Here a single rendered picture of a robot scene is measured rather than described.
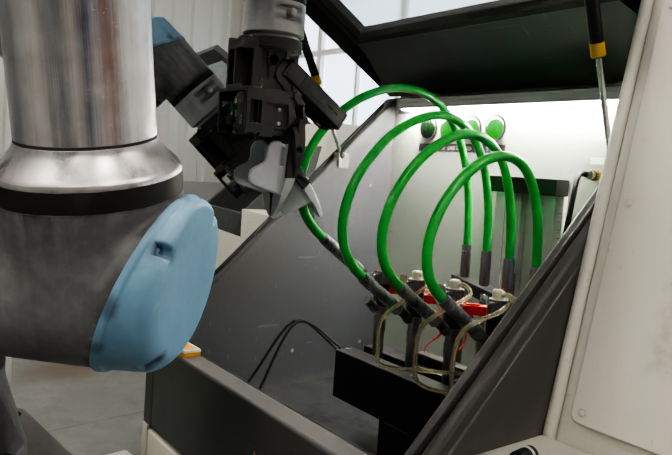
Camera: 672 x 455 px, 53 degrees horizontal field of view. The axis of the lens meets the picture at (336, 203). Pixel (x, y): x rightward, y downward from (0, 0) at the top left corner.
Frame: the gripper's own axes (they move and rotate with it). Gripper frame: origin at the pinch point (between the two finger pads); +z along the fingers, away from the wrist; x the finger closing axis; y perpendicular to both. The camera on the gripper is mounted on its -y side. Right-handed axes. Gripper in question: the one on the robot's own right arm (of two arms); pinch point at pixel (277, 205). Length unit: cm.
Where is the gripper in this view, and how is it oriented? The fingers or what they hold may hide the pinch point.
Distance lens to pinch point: 84.3
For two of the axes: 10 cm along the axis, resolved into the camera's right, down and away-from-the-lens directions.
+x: 6.0, 0.8, -7.9
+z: -0.7, 10.0, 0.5
